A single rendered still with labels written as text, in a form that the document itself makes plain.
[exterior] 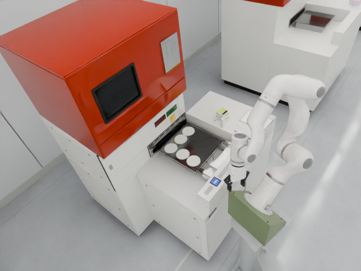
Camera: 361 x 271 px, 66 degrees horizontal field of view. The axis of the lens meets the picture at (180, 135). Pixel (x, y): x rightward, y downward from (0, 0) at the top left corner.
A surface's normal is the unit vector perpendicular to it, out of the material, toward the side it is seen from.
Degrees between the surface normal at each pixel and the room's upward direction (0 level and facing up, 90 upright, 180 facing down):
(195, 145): 0
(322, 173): 0
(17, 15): 90
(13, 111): 90
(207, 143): 0
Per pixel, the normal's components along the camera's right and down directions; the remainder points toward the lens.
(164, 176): -0.11, -0.69
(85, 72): 0.77, 0.40
